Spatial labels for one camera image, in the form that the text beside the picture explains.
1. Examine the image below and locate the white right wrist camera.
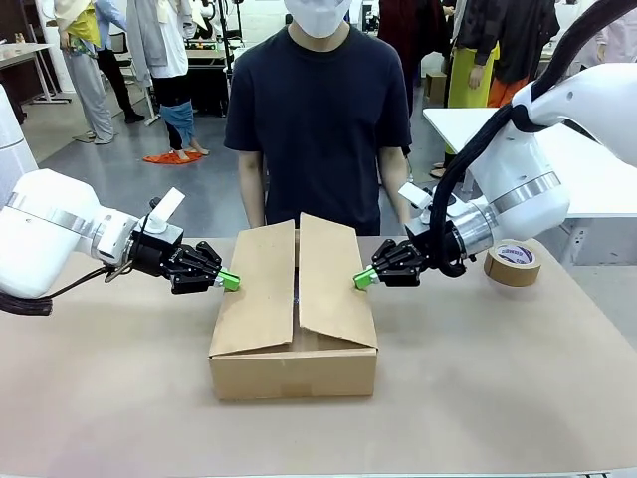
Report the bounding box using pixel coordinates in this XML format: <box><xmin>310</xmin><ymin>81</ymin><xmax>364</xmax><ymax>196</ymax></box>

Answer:
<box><xmin>397</xmin><ymin>181</ymin><xmax>434</xmax><ymax>223</ymax></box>

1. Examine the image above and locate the person's left forearm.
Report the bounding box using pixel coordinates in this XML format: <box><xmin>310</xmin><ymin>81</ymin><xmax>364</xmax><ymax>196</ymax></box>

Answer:
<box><xmin>380</xmin><ymin>146</ymin><xmax>414</xmax><ymax>223</ymax></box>

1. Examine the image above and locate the dark red garment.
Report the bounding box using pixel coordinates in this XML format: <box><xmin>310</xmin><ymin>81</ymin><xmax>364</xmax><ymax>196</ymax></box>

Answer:
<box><xmin>378</xmin><ymin>0</ymin><xmax>452</xmax><ymax>119</ymax></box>

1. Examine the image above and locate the person in black trousers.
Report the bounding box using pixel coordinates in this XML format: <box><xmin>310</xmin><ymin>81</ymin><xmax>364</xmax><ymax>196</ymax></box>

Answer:
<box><xmin>95</xmin><ymin>0</ymin><xmax>146</xmax><ymax>124</ymax></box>

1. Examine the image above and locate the brown packing tape roll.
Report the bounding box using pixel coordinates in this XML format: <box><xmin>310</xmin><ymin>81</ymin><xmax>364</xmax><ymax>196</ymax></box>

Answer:
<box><xmin>483</xmin><ymin>238</ymin><xmax>542</xmax><ymax>289</ymax></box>

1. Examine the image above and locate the small brown cardboard carton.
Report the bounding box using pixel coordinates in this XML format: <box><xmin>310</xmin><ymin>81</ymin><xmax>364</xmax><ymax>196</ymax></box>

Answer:
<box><xmin>424</xmin><ymin>72</ymin><xmax>449</xmax><ymax>107</ymax></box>

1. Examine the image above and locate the thick black cable bundle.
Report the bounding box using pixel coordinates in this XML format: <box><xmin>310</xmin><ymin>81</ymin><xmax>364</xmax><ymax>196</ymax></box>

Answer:
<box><xmin>430</xmin><ymin>0</ymin><xmax>637</xmax><ymax>278</ymax></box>

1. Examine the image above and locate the person in black T-shirt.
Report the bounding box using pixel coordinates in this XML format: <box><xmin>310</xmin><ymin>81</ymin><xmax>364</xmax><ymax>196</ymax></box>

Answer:
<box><xmin>223</xmin><ymin>0</ymin><xmax>414</xmax><ymax>238</ymax></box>

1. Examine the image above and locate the white side table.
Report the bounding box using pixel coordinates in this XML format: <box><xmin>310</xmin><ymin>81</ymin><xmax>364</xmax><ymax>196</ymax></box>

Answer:
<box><xmin>422</xmin><ymin>107</ymin><xmax>637</xmax><ymax>219</ymax></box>

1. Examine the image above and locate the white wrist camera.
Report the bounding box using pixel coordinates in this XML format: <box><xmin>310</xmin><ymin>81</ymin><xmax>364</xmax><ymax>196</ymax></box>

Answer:
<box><xmin>397</xmin><ymin>181</ymin><xmax>434</xmax><ymax>223</ymax></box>
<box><xmin>148</xmin><ymin>187</ymin><xmax>186</xmax><ymax>235</ymax></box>

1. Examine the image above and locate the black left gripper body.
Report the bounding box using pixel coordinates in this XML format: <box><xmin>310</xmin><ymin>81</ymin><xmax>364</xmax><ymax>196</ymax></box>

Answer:
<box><xmin>131</xmin><ymin>224</ymin><xmax>200</xmax><ymax>295</ymax></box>

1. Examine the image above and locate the white face mask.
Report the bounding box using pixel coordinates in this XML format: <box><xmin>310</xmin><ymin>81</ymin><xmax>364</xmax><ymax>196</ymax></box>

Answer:
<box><xmin>284</xmin><ymin>0</ymin><xmax>349</xmax><ymax>39</ymax></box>

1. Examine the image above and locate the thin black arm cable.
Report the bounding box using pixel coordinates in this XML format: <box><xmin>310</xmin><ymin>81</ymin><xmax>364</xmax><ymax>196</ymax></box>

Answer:
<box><xmin>0</xmin><ymin>263</ymin><xmax>131</xmax><ymax>316</ymax></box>

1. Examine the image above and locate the person's right forearm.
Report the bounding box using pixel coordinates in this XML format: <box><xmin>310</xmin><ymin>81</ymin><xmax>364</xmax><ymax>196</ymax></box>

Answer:
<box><xmin>237</xmin><ymin>148</ymin><xmax>268</xmax><ymax>228</ymax></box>

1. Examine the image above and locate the orange garment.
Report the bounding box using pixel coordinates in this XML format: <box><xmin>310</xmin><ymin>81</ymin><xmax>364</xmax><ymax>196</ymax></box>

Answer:
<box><xmin>486</xmin><ymin>77</ymin><xmax>530</xmax><ymax>110</ymax></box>

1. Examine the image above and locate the brown cardboard box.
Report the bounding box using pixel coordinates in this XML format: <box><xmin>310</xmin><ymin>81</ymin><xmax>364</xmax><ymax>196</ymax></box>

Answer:
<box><xmin>207</xmin><ymin>212</ymin><xmax>379</xmax><ymax>402</ymax></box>

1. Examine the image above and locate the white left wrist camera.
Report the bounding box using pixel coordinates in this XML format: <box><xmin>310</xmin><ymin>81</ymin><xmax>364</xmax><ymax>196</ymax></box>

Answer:
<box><xmin>148</xmin><ymin>187</ymin><xmax>186</xmax><ymax>235</ymax></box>

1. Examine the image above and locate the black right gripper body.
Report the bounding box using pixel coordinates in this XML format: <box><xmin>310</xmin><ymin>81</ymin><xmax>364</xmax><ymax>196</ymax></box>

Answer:
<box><xmin>405</xmin><ymin>221</ymin><xmax>468</xmax><ymax>276</ymax></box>

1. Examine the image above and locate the orange cloth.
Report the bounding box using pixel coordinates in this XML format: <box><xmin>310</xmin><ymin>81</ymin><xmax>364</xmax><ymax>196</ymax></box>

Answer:
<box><xmin>142</xmin><ymin>150</ymin><xmax>204</xmax><ymax>165</ymax></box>

